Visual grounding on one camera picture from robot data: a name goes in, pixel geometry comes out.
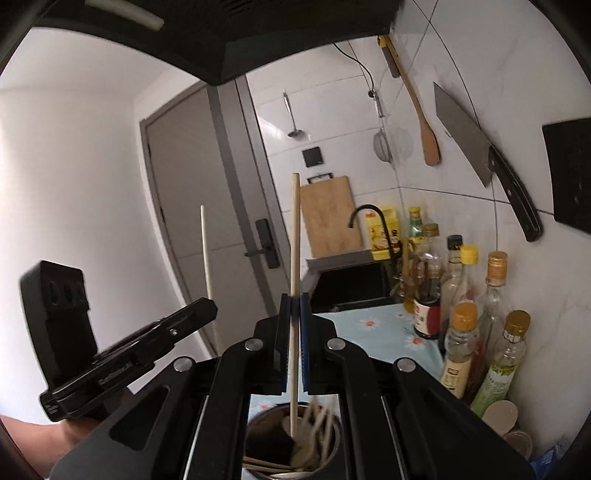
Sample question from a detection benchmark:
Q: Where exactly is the person's left forearm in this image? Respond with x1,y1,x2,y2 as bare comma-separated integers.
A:
0,413,93,478

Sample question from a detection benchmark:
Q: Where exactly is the black range hood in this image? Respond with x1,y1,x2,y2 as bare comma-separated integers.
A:
28,0,402,87

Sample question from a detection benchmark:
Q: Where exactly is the wooden spatula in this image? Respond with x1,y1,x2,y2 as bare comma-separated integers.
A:
378,34,441,168

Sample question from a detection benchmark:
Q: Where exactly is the clear bottle silver cap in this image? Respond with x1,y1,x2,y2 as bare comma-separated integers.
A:
413,223,445,278

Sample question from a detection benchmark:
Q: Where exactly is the clear bottle yellow cap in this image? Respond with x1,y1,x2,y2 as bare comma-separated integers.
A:
459,246,481,305

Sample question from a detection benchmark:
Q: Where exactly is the daisy printed tablecloth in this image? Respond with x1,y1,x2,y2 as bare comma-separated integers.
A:
249,302,444,416

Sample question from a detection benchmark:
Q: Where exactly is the blue white salt bag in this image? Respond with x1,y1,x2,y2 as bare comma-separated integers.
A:
529,434,575,478

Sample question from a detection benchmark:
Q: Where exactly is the red label soy sauce bottle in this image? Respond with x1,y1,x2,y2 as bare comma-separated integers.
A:
412,265,441,341

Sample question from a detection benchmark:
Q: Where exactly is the tall clear bottle gold cap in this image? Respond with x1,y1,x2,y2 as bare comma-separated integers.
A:
478,250,509,333

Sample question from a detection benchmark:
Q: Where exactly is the yellow oil jug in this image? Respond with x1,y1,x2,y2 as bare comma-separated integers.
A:
365,206,402,261

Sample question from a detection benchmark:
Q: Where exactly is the black sink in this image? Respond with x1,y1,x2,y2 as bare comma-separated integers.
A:
307,256,402,315

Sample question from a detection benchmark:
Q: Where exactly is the metal ladle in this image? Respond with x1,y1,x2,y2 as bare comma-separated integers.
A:
283,92,304,139

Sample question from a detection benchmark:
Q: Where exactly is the group of beige chopsticks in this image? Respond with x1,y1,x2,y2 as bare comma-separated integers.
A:
242,402,340,472

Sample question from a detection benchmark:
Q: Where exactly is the pale oil bottle gold cap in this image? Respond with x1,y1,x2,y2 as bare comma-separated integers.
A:
470,310,532,418

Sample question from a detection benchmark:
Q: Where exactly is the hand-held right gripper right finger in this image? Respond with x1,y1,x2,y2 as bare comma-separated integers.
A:
299,295,536,480

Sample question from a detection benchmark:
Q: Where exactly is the thin black wire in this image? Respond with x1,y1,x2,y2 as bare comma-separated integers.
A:
335,41,376,99

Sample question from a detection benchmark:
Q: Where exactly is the dark curved faucet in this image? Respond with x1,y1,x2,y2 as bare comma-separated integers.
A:
347,204,402,278

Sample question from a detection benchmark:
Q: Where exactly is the black door lock handle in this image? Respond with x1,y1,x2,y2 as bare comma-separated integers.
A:
245,218,281,268

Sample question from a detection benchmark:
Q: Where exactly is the white tube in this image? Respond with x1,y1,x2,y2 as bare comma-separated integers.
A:
85,0,165,31

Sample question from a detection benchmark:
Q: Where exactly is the wooden cutting board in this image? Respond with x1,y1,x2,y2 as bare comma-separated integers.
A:
300,172,363,259

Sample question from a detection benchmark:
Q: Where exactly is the metal mesh strainer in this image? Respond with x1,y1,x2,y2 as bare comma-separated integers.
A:
373,90,395,163

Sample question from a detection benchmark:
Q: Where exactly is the clear bottle black cap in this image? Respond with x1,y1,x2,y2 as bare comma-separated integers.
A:
438,234,465,319

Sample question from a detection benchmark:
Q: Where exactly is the black wall panel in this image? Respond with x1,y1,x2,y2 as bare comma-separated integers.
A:
541,117,591,232

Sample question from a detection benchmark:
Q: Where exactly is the grey door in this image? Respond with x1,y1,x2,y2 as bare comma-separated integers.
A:
139,76,282,365

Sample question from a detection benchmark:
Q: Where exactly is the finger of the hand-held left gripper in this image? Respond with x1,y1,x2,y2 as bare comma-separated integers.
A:
95,298,218,355
134,314,217,365

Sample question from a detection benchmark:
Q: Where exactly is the cleaver with black handle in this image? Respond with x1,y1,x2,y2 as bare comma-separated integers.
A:
433,82,543,243

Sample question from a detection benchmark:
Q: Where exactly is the black cylindrical utensil holder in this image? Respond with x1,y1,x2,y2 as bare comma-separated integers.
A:
242,401,345,480

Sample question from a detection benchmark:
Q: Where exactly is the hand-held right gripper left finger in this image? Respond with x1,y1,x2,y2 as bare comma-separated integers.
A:
50,294,293,480

